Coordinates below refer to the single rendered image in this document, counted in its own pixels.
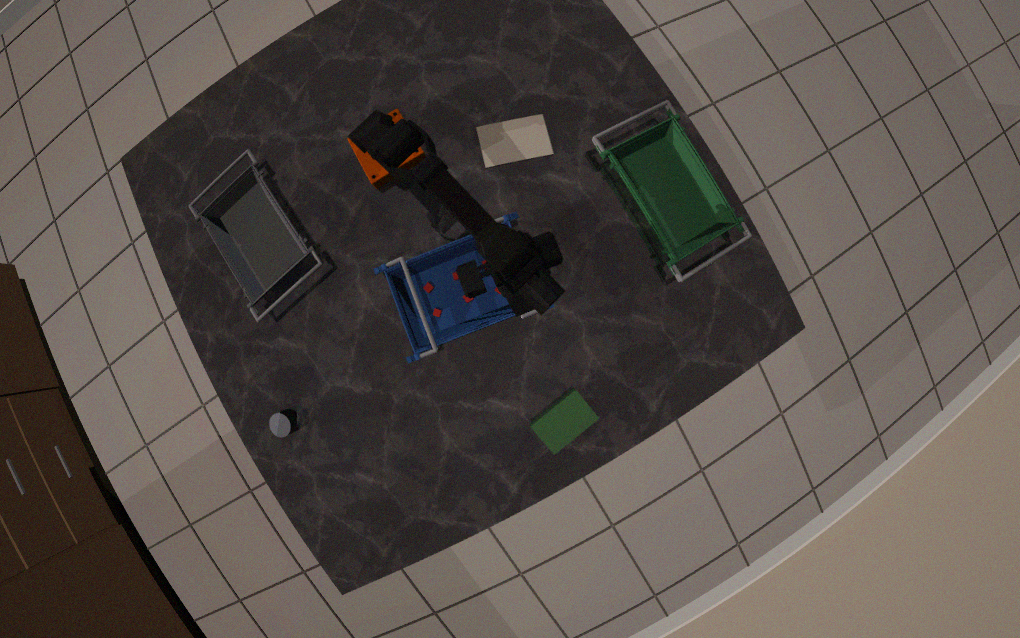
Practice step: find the grey cylinder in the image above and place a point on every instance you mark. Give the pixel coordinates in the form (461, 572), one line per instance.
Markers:
(284, 423)

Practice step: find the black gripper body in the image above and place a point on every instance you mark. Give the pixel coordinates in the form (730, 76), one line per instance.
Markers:
(471, 279)

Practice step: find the green rectangular box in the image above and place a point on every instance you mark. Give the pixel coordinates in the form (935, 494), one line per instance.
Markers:
(563, 421)

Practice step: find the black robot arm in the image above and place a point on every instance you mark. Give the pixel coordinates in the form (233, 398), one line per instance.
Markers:
(508, 253)

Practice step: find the blue plastic tray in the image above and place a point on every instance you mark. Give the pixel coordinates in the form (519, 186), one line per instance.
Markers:
(458, 318)

